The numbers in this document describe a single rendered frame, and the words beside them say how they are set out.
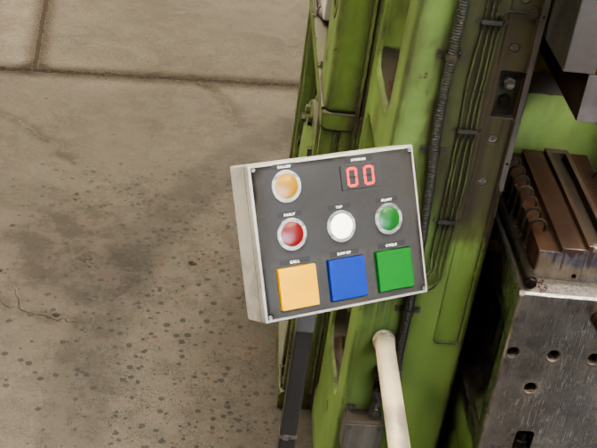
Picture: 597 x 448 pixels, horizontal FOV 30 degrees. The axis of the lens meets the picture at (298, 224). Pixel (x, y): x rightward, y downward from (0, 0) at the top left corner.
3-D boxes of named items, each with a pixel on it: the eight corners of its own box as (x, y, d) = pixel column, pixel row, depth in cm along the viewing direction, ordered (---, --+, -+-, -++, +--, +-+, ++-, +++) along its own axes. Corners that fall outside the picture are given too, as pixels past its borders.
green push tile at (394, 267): (415, 286, 208) (410, 246, 207) (381, 293, 205) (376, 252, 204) (409, 285, 209) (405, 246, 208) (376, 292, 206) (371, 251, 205)
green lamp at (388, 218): (400, 234, 205) (403, 213, 203) (375, 231, 205) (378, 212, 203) (398, 225, 208) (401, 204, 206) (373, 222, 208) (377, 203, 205)
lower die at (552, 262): (626, 285, 229) (638, 251, 224) (531, 276, 227) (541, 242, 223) (578, 183, 264) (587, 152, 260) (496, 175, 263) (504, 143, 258)
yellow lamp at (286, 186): (298, 202, 196) (301, 180, 194) (272, 200, 196) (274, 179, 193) (298, 193, 199) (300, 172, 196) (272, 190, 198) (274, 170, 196)
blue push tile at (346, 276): (369, 295, 203) (364, 254, 203) (333, 302, 200) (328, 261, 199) (364, 294, 205) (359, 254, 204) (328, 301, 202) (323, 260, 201)
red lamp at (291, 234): (303, 250, 197) (306, 229, 195) (277, 247, 196) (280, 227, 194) (303, 240, 199) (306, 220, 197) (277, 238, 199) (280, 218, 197)
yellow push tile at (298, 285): (321, 304, 199) (315, 262, 198) (283, 311, 196) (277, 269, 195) (316, 303, 201) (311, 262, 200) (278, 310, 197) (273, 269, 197)
